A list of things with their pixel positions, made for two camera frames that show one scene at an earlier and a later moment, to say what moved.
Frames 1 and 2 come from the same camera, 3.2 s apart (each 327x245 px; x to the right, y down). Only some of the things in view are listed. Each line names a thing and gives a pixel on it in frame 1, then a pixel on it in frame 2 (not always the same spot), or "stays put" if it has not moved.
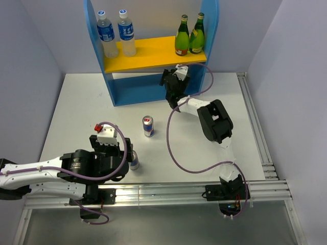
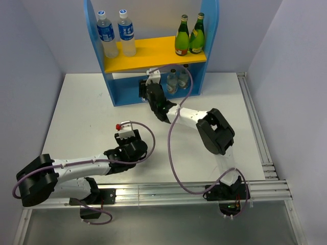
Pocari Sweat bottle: (106, 32) stays put
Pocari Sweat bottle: (126, 33) stays put
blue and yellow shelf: (135, 80) stays put
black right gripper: (183, 84) to (142, 88)
